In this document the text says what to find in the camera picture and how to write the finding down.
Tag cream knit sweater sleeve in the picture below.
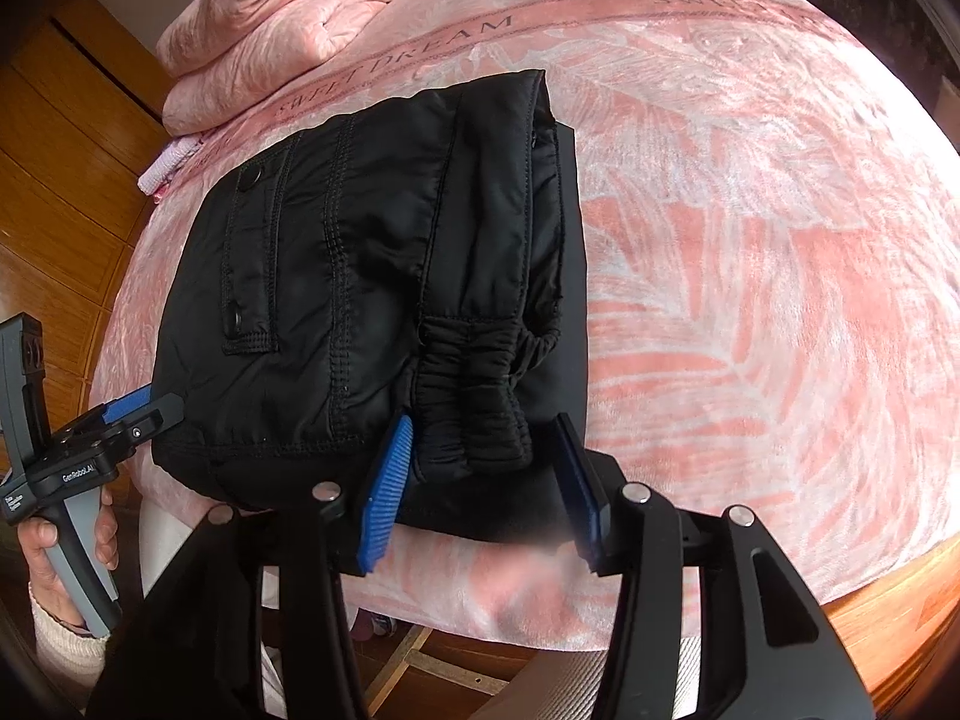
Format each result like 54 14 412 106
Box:
28 587 110 710

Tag folded pink quilt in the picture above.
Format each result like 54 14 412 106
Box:
156 0 392 137

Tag black padded pants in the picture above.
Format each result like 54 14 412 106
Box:
151 70 587 546

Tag person's light trousers leg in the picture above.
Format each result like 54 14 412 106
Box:
137 483 685 718

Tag white pink folded towel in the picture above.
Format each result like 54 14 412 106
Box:
137 135 203 197

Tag orange wooden wardrobe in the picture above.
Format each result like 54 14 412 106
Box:
2 0 171 424

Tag person's left hand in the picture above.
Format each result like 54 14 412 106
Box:
18 488 121 639

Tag pink leaf-print bed blanket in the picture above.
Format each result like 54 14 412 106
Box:
89 0 960 653

